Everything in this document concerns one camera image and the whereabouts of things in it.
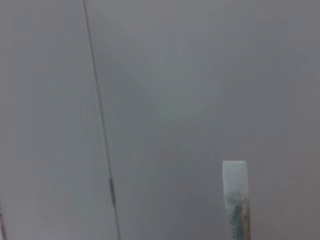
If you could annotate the silver glitter pen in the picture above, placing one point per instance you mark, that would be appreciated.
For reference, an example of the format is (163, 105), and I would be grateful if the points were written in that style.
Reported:
(236, 200)

